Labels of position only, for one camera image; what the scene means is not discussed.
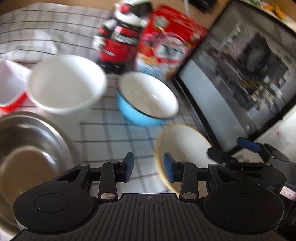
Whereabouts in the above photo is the white appliance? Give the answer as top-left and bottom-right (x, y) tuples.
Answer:
(231, 111), (296, 186)

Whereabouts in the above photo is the blue enamel bowl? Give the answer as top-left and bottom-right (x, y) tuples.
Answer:
(116, 71), (179, 127)

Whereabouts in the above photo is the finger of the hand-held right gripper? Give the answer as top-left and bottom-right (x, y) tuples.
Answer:
(206, 146), (237, 166)
(237, 137), (290, 164)

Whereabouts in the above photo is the black framed monitor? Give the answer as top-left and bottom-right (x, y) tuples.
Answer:
(172, 0), (296, 154)

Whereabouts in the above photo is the stainless steel bowl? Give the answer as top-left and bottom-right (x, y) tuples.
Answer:
(0, 111), (74, 239)

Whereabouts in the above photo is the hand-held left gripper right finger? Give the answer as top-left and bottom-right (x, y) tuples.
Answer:
(164, 152), (241, 201)

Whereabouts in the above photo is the red snack bag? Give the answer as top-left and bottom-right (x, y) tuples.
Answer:
(135, 5), (207, 79)

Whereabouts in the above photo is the red and white container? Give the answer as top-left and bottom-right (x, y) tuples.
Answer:
(0, 60), (31, 114)

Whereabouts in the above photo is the white bowl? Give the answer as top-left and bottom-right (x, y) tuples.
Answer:
(26, 54), (108, 115)

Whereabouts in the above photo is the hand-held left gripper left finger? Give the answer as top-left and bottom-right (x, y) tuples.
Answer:
(57, 152), (134, 202)

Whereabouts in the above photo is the white checked tablecloth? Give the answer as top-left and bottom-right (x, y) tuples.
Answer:
(0, 2), (208, 195)

